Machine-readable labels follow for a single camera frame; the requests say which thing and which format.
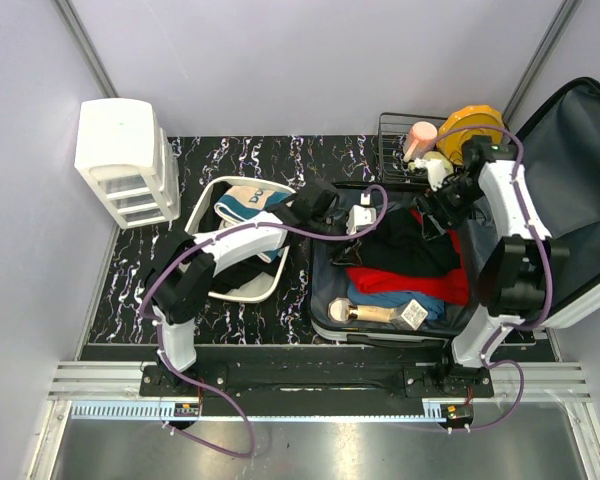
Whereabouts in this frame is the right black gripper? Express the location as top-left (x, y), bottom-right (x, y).
top-left (413, 176), bottom-right (484, 242)

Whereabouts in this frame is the black garment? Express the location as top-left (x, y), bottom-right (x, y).
top-left (211, 256), bottom-right (280, 297)
top-left (330, 208), bottom-right (461, 278)

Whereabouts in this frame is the black white space suitcase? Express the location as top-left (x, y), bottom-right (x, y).
top-left (307, 77), bottom-right (600, 342)

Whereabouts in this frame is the red cloth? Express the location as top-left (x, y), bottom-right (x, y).
top-left (346, 211), bottom-right (470, 306)

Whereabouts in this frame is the teal white towel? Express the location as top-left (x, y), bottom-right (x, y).
top-left (213, 184), bottom-right (293, 263)

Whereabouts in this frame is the white plastic basin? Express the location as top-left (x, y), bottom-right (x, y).
top-left (185, 176), bottom-right (295, 303)

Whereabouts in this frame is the blue cloth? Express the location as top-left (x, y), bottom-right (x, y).
top-left (344, 284), bottom-right (447, 323)

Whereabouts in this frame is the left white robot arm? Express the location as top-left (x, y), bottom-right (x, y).
top-left (139, 180), bottom-right (345, 396)

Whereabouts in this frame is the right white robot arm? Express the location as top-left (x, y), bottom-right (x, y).
top-left (414, 135), bottom-right (569, 397)

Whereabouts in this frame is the green ceramic mug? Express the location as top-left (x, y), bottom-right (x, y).
top-left (423, 151), bottom-right (454, 175)

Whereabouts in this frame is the yellow round plate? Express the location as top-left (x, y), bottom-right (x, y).
top-left (436, 105), bottom-right (504, 166)

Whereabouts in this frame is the pink plastic cup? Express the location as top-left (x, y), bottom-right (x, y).
top-left (402, 121), bottom-right (438, 163)

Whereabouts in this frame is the cream gold tube bottle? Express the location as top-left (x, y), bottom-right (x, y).
top-left (347, 305), bottom-right (400, 323)

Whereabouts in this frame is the grey square box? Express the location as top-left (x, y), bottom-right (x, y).
top-left (392, 299), bottom-right (428, 331)

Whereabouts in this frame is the white drawer organizer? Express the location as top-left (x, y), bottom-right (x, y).
top-left (74, 98), bottom-right (181, 229)

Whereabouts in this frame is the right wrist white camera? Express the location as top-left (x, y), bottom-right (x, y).
top-left (414, 158), bottom-right (450, 191)

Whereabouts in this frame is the wrist white camera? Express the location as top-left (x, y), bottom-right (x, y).
top-left (414, 158), bottom-right (450, 191)
top-left (346, 193), bottom-right (378, 236)

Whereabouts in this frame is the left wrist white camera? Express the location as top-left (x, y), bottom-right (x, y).
top-left (346, 193), bottom-right (378, 236)

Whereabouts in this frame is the black wire dish rack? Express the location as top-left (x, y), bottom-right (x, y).
top-left (376, 112), bottom-right (463, 186)

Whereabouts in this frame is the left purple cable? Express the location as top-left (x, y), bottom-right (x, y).
top-left (138, 184), bottom-right (390, 458)

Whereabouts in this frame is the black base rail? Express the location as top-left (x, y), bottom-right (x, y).
top-left (139, 342), bottom-right (495, 404)

